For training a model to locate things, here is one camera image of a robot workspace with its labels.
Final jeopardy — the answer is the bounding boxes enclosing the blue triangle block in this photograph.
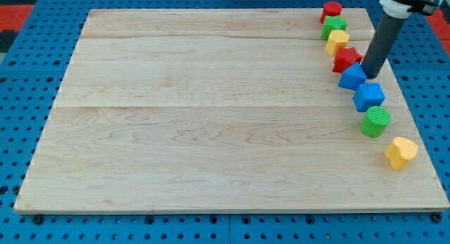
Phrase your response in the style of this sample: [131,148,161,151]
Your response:
[337,63,367,91]

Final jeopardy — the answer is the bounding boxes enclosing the green star block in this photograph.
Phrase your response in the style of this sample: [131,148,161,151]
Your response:
[321,15,348,40]

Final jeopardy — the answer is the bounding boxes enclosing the yellow hexagon block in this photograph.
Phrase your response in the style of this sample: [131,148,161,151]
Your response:
[325,30,349,56]

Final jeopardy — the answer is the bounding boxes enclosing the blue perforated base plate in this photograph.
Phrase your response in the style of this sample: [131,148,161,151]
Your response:
[1,0,449,243]

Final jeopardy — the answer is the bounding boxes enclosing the blue cube block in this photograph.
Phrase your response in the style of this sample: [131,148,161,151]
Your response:
[353,83,385,113]

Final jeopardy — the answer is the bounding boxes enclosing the yellow heart block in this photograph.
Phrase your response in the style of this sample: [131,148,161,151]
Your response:
[384,136,418,171]

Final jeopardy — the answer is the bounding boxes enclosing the red star block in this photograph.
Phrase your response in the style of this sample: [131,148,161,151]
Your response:
[332,47,363,73]

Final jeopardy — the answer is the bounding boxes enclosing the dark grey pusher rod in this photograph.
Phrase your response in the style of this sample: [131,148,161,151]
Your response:
[361,13,406,79]

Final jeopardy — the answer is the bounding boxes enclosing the wooden board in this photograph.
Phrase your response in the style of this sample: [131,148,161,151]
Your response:
[14,8,449,214]

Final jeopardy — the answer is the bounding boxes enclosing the green cylinder block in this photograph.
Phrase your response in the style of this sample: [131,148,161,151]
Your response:
[359,106,392,138]

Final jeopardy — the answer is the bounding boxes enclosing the black white rod mount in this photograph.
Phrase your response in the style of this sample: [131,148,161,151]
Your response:
[379,0,444,19]

